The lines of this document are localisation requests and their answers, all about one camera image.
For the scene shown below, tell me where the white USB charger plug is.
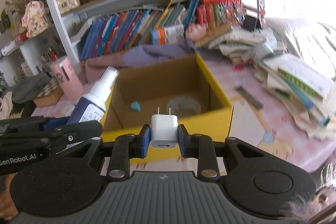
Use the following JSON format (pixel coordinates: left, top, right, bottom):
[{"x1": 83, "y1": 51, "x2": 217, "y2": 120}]
[{"x1": 150, "y1": 107, "x2": 178, "y2": 148}]

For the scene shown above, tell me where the small blue clip toy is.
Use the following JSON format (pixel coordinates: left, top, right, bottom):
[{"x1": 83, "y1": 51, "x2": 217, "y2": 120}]
[{"x1": 130, "y1": 101, "x2": 141, "y2": 113}]

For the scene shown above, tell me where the white blue spray bottle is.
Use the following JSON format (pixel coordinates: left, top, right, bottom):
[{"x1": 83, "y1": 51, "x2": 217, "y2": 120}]
[{"x1": 67, "y1": 67, "x2": 119, "y2": 124}]

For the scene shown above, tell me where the roll of clear tape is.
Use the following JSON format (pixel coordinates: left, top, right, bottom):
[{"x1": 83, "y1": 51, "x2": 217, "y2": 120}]
[{"x1": 167, "y1": 96, "x2": 202, "y2": 118}]

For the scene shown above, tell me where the grey folded cloth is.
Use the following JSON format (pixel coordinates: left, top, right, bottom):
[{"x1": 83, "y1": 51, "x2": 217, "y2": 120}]
[{"x1": 8, "y1": 73, "x2": 51, "y2": 103}]

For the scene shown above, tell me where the wooden chessboard box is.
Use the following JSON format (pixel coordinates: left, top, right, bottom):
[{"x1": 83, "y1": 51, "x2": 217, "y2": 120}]
[{"x1": 33, "y1": 77, "x2": 63, "y2": 107}]

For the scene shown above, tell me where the yellow cardboard box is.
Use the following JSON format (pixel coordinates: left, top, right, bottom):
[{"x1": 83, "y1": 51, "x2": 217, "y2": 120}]
[{"x1": 99, "y1": 53, "x2": 234, "y2": 143}]

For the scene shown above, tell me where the pink cylinder pen holder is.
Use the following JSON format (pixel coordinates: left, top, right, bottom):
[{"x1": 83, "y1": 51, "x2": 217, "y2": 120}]
[{"x1": 51, "y1": 56, "x2": 84, "y2": 100}]

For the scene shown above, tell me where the purple pink cloth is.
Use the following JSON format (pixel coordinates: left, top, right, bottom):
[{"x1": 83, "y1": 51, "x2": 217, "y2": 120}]
[{"x1": 85, "y1": 40, "x2": 196, "y2": 83}]

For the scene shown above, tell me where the pink pig figurine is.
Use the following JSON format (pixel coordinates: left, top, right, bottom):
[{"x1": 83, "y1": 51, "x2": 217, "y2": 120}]
[{"x1": 185, "y1": 23, "x2": 207, "y2": 42}]

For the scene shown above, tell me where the orange white medicine box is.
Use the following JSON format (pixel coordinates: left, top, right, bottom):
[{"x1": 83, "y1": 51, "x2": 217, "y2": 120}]
[{"x1": 151, "y1": 24, "x2": 185, "y2": 45}]

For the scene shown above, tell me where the row of leaning books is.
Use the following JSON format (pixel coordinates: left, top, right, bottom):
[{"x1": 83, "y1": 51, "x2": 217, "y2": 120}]
[{"x1": 71, "y1": 0, "x2": 199, "y2": 61}]

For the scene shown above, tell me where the pink floral doll figure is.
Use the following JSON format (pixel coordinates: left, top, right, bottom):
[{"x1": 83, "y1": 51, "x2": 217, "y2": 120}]
[{"x1": 22, "y1": 1, "x2": 50, "y2": 38}]

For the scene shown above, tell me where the pile of papers and booklets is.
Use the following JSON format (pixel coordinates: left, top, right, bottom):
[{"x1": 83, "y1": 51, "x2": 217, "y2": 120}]
[{"x1": 208, "y1": 26, "x2": 335, "y2": 140}]

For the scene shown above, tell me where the black phone stand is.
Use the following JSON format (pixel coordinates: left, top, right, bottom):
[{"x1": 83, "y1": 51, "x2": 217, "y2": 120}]
[{"x1": 241, "y1": 15, "x2": 262, "y2": 32}]

